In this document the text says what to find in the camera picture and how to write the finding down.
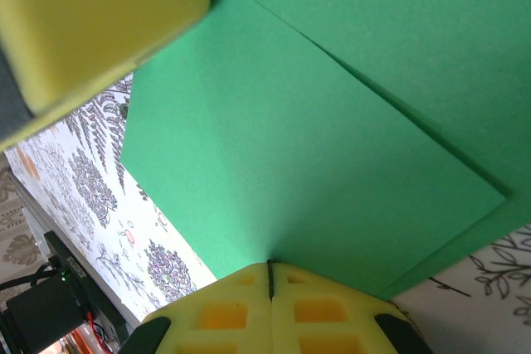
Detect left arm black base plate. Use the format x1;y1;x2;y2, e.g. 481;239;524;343
43;230;129;345

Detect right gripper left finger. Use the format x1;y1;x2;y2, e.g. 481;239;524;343
132;260;273;354

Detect floral patterned table cover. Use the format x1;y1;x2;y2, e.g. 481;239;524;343
0;67;531;354

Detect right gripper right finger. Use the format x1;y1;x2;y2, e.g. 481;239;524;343
271;261;432;354

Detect green square paper sheet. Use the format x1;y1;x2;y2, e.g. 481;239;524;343
119;0;531;303

